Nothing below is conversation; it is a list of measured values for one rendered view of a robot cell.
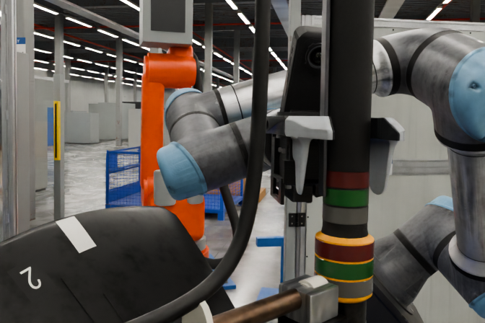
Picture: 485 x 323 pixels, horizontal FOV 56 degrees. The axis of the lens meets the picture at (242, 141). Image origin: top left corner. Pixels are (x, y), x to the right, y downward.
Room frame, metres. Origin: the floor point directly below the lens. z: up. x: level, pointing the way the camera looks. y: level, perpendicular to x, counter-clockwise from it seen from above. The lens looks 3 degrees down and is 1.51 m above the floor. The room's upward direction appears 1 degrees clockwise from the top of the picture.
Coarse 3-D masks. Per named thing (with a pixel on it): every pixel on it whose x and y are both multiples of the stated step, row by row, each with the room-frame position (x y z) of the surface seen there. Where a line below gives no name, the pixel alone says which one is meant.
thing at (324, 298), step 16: (288, 288) 0.30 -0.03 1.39; (304, 288) 0.30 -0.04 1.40; (320, 288) 0.30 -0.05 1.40; (336, 288) 0.31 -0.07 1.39; (304, 304) 0.29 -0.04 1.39; (320, 304) 0.30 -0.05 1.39; (336, 304) 0.31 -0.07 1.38; (288, 320) 0.31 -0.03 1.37; (304, 320) 0.29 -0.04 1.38; (320, 320) 0.30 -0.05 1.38; (336, 320) 0.30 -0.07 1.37
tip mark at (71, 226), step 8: (72, 216) 0.35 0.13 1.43; (64, 224) 0.34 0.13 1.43; (72, 224) 0.35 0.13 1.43; (80, 224) 0.35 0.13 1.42; (64, 232) 0.34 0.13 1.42; (72, 232) 0.34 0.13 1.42; (80, 232) 0.35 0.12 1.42; (72, 240) 0.34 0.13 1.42; (80, 240) 0.34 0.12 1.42; (88, 240) 0.34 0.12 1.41; (80, 248) 0.33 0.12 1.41; (88, 248) 0.34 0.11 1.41
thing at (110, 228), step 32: (96, 224) 0.36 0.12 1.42; (128, 224) 0.38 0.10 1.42; (160, 224) 0.41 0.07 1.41; (0, 256) 0.30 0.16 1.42; (32, 256) 0.31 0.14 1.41; (64, 256) 0.32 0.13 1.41; (96, 256) 0.34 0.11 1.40; (128, 256) 0.35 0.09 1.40; (160, 256) 0.37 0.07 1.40; (192, 256) 0.39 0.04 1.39; (0, 288) 0.28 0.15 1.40; (64, 288) 0.30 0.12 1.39; (96, 288) 0.32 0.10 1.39; (128, 288) 0.33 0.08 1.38; (160, 288) 0.34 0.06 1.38; (192, 288) 0.36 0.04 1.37; (0, 320) 0.27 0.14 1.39; (32, 320) 0.28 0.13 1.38; (64, 320) 0.29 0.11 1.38; (96, 320) 0.30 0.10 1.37; (128, 320) 0.31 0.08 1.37
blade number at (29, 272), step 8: (24, 264) 0.30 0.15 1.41; (32, 264) 0.30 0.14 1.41; (8, 272) 0.29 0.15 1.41; (16, 272) 0.29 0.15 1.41; (24, 272) 0.30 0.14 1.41; (32, 272) 0.30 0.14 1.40; (40, 272) 0.30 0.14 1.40; (16, 280) 0.29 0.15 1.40; (24, 280) 0.29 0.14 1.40; (32, 280) 0.30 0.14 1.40; (40, 280) 0.30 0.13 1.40; (48, 280) 0.30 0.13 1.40; (24, 288) 0.29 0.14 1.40; (32, 288) 0.29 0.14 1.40; (40, 288) 0.30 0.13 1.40; (48, 288) 0.30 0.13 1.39; (32, 296) 0.29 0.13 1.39; (40, 296) 0.29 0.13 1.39
